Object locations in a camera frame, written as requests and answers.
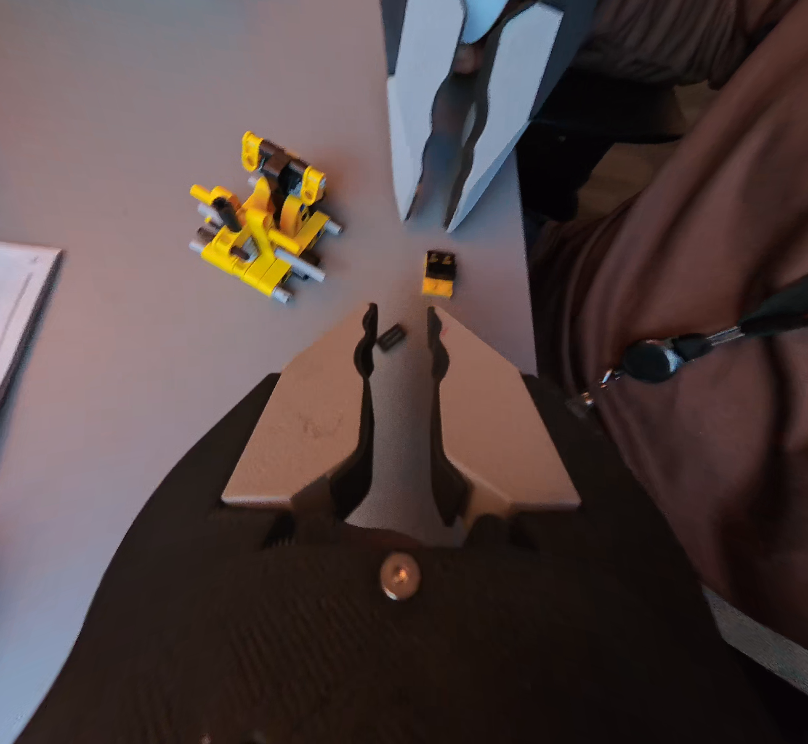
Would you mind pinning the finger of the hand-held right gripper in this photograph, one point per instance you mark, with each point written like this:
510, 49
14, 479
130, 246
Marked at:
511, 81
420, 62

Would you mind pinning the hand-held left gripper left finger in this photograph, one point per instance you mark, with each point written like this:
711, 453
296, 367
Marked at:
296, 428

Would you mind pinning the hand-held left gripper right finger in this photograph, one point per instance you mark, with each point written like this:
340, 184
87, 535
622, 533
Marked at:
498, 434

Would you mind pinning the black lego grille tile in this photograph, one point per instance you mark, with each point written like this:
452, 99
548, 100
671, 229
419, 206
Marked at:
391, 338

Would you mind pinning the yellow black lego brick assembly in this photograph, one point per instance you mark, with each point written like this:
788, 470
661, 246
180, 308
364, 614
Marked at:
437, 285

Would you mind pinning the yellow lego vehicle model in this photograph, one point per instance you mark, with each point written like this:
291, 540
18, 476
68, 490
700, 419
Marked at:
259, 232

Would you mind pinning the lego instruction booklet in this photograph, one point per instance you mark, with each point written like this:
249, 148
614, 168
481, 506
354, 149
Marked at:
25, 302

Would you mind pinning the person's right hand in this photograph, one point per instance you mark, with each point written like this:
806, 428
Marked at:
468, 59

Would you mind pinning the black office chair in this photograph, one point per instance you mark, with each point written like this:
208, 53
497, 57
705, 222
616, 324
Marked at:
568, 125

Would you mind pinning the black badge reel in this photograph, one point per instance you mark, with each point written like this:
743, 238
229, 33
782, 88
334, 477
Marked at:
650, 362

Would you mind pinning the person's brown shirt torso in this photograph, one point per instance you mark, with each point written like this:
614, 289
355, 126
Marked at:
694, 472

